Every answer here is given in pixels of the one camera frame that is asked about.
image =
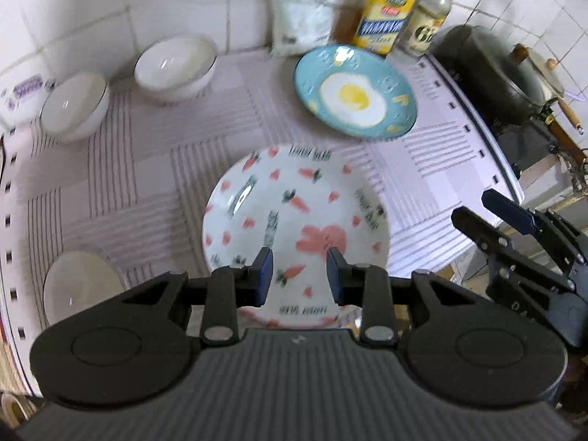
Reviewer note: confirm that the wall sticker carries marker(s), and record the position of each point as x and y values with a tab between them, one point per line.
27	87

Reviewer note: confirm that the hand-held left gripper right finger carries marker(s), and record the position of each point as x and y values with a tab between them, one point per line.
334	281

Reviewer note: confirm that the large plain white bowl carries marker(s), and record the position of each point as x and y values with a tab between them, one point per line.
177	62

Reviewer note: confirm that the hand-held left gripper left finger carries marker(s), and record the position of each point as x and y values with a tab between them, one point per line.
264	276

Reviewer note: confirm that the white bowl with dark rim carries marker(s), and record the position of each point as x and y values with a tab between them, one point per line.
73	101

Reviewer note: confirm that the black gas stove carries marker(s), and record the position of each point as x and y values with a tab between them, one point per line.
523	147

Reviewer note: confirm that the white plate with carrot print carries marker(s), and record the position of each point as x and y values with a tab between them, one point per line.
298	202

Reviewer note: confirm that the blue plate with egg print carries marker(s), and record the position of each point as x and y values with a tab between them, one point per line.
351	96

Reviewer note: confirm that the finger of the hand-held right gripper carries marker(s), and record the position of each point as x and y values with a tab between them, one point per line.
510	213
482	234

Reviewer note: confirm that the striped grey tablecloth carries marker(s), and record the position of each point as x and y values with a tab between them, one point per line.
138	193

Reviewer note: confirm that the white plastic bag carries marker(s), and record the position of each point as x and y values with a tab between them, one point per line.
298	18

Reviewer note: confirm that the bottle with yellow label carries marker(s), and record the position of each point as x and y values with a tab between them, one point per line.
381	23

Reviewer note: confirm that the black wok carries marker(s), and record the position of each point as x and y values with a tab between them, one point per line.
482	69

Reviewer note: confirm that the clear bottle with yellow cap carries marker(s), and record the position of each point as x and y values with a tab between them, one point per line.
425	27

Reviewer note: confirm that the amber bottle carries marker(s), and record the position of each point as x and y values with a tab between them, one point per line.
347	27

